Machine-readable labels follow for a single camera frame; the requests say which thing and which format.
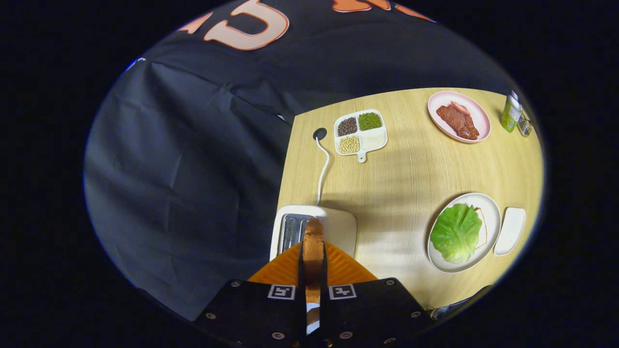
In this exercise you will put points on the white bread slice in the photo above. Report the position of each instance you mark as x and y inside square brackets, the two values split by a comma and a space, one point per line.
[483, 232]

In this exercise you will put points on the toasted bread slice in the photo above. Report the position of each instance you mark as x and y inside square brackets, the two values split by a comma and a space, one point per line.
[313, 251]

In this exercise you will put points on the cream white toaster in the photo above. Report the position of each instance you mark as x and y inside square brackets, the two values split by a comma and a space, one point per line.
[338, 232]

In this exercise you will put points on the pink sausage piece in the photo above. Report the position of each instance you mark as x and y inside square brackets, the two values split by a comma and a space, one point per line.
[459, 107]

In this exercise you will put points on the green mung beans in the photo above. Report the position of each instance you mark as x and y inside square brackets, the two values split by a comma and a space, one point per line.
[370, 121]

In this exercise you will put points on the white rounded square dish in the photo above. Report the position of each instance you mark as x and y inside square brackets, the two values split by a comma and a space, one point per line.
[510, 232]

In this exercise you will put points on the white round plate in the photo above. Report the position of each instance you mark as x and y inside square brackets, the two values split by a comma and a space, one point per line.
[491, 212]

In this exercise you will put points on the pink round plate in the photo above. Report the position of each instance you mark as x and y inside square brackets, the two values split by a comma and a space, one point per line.
[481, 121]

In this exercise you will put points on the white divided dish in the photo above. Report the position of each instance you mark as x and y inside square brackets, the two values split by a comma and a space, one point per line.
[375, 140]

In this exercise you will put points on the dark brown beans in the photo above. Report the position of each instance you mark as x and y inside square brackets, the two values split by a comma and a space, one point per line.
[347, 126]

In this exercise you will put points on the silver bottle with green label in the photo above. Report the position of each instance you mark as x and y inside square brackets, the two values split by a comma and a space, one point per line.
[510, 116]

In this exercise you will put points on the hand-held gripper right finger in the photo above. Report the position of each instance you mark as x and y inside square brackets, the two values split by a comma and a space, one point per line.
[372, 314]

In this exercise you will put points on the green lettuce leaf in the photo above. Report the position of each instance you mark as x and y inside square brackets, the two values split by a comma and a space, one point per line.
[454, 232]

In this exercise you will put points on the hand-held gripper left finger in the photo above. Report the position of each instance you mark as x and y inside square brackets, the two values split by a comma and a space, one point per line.
[261, 314]

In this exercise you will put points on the pale soybeans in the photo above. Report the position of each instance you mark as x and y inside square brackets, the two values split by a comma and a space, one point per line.
[349, 144]

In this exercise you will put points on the brown cooked meat slab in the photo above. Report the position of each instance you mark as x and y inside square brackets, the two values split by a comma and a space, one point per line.
[454, 121]

